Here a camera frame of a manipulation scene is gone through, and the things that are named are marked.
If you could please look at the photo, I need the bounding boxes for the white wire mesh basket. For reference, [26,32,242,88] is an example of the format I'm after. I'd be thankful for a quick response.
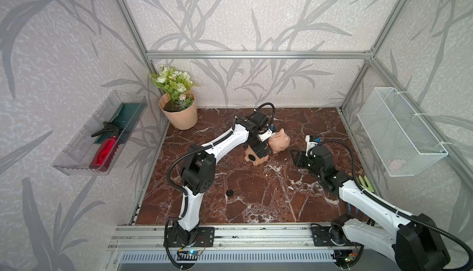
[357,87,448,177]

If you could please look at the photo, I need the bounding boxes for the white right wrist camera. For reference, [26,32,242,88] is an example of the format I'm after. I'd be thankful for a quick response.
[305,135,321,156]

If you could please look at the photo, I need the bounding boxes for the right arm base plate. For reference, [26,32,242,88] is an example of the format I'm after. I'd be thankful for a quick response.
[310,224,347,247]

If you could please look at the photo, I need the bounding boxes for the blue garden fork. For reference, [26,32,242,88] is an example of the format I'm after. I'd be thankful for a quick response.
[347,203,360,216]

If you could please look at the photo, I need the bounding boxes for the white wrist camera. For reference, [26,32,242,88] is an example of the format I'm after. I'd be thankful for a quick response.
[258,126,275,142]
[305,135,321,156]

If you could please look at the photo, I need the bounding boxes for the clear plastic wall tray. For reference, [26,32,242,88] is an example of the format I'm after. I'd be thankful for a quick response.
[52,90,148,176]

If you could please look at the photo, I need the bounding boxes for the green cloth in tray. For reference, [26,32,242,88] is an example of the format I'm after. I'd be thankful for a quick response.
[95,103,147,144]

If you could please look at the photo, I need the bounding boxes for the red spray bottle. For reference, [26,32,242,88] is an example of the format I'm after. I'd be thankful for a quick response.
[89,122,123,172]

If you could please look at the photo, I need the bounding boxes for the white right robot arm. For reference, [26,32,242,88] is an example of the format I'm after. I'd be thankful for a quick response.
[290,137,473,271]

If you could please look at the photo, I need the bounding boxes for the terracotta pot with flowers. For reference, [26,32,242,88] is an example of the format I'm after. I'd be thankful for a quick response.
[150,65,198,130]

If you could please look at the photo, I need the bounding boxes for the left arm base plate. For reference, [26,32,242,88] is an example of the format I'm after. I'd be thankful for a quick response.
[163,226,215,248]

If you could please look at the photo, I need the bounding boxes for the aluminium frame profile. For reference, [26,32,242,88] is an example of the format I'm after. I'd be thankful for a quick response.
[105,0,473,190]

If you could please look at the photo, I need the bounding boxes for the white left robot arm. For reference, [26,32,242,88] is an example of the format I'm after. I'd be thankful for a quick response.
[166,102,275,235]

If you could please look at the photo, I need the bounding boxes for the pale pink piggy bank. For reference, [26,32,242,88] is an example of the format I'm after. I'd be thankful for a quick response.
[268,129,291,153]

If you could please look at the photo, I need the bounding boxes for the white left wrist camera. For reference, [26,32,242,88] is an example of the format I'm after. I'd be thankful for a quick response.
[258,126,275,142]

